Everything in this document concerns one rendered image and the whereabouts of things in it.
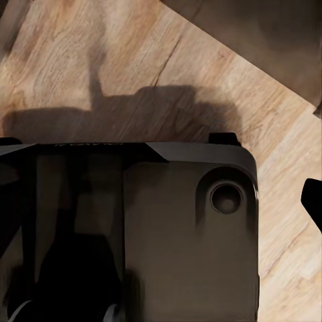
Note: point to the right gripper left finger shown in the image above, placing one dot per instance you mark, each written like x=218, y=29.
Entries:
x=16, y=201

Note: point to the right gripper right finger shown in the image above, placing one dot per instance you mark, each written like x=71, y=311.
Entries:
x=311, y=199

